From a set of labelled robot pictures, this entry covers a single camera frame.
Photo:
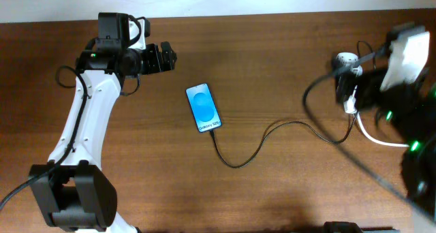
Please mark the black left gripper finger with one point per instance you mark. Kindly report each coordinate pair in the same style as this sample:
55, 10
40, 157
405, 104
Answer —
167, 49
169, 61

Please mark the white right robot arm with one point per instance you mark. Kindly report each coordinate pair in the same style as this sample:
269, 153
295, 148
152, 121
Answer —
412, 115

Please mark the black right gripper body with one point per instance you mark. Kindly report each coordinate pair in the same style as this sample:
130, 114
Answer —
400, 99

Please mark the white power strip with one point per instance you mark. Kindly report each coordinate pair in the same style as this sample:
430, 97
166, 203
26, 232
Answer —
349, 62

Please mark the blue Galaxy smartphone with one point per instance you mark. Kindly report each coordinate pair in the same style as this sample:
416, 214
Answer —
203, 108

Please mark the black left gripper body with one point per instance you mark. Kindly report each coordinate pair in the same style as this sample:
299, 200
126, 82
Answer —
150, 59

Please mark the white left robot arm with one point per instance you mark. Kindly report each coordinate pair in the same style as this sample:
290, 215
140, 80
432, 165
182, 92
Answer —
71, 190

